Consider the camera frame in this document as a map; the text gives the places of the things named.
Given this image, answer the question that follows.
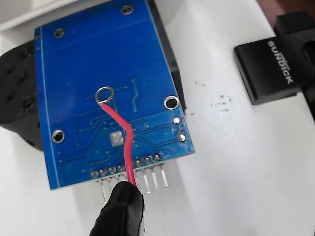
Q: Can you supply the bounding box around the black Sundick clamp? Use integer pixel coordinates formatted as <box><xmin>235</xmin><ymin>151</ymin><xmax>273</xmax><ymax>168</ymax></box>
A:
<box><xmin>233</xmin><ymin>11</ymin><xmax>315</xmax><ymax>106</ymax></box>

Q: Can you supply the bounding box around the red wire with ring terminal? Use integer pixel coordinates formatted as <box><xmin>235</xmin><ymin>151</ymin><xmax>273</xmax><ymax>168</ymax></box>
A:
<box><xmin>94</xmin><ymin>85</ymin><xmax>137</xmax><ymax>186</ymax></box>

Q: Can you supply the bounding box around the black plastic board bracket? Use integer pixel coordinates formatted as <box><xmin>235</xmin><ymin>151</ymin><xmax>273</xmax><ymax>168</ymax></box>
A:
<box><xmin>0</xmin><ymin>0</ymin><xmax>188</xmax><ymax>152</ymax></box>

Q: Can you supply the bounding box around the blue printed circuit board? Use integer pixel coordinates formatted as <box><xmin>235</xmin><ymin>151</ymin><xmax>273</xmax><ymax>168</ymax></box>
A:
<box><xmin>34</xmin><ymin>0</ymin><xmax>196</xmax><ymax>204</ymax></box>

